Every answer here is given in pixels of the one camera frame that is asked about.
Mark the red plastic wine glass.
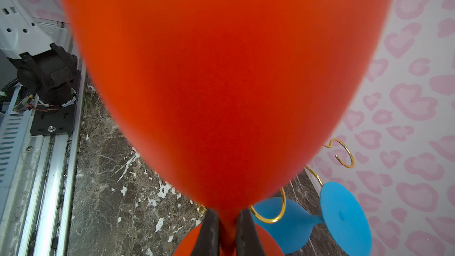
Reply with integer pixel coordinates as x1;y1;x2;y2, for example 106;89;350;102
62;0;392;256

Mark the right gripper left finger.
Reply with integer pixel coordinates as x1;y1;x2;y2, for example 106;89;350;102
191;209;220;256

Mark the rear blue wine glass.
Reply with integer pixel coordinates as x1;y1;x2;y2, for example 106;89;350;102
250;181;373;256

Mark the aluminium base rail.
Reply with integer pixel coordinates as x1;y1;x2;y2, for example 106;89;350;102
1;21;86;256

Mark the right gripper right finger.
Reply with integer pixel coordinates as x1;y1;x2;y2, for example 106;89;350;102
236;209;266;256

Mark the gold wire glass rack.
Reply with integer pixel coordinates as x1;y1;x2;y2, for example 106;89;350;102
198;138;356;225

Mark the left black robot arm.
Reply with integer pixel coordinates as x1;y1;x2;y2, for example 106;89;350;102
1;0;80;107

